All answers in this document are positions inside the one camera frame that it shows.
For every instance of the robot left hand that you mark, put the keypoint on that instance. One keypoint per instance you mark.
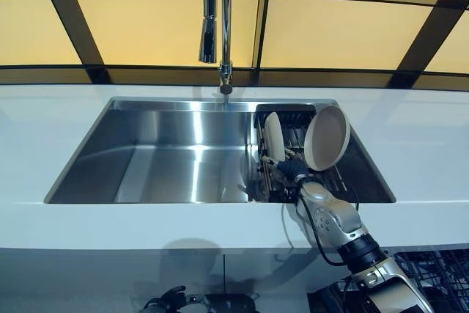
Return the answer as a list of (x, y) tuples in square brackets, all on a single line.
[(168, 302)]

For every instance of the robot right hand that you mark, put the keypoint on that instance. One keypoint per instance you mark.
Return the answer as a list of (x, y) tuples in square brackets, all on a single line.
[(293, 170)]

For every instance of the beige round plate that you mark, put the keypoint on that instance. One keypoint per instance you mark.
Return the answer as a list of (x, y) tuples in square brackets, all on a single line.
[(326, 137), (273, 137)]

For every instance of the black dish drying rack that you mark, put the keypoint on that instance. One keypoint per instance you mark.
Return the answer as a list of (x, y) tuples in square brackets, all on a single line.
[(289, 115)]

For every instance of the stainless steel sink basin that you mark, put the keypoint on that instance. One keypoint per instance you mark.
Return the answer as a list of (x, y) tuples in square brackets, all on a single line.
[(165, 151)]

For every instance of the chrome pull-down kitchen faucet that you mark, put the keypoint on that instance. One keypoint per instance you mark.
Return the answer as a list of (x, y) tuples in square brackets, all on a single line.
[(225, 16)]

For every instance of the backlit yellow panelled window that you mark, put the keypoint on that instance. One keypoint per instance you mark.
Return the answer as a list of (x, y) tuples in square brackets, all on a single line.
[(146, 27)]

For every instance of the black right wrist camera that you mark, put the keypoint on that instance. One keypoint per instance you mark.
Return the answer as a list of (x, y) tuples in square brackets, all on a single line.
[(289, 195)]

